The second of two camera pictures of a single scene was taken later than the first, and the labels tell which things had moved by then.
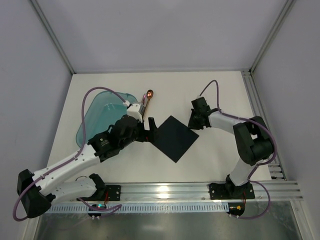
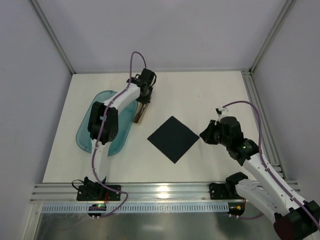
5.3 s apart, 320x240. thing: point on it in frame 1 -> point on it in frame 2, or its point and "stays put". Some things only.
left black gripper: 144,131 -> 144,99
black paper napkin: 173,138 stays put
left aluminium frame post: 36,5 stays put
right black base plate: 225,191 stays put
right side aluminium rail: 276,169 stays put
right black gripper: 196,116 -> 208,131
